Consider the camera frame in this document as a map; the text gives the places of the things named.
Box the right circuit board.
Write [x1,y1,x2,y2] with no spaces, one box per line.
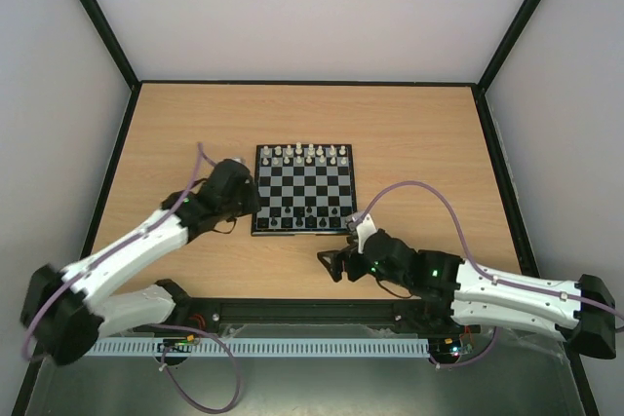
[429,334,475,360]

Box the purple cable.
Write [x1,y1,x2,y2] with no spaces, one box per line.
[350,180,624,371]
[21,141,240,412]

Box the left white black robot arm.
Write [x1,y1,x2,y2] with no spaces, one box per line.
[20,159,259,366]

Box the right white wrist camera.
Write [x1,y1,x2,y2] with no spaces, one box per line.
[346,211,377,254]

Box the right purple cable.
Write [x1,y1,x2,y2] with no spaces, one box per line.
[350,180,624,371]

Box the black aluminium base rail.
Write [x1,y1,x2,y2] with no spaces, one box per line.
[101,296,566,334]

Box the black and silver chessboard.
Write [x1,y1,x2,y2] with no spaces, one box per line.
[251,143,357,237]

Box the light blue slotted cable duct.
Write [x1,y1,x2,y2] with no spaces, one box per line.
[87,337,429,359]

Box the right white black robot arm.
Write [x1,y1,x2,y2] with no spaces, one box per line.
[317,229,616,359]

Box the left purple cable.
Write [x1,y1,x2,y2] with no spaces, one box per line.
[21,141,240,412]

